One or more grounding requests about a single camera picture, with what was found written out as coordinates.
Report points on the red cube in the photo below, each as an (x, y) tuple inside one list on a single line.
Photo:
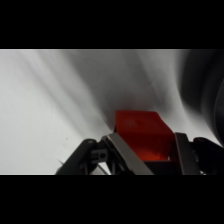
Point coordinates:
[(143, 133)]

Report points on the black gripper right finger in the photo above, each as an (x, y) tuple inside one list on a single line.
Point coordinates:
[(200, 156)]

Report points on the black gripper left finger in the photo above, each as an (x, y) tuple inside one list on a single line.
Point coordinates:
[(110, 156)]

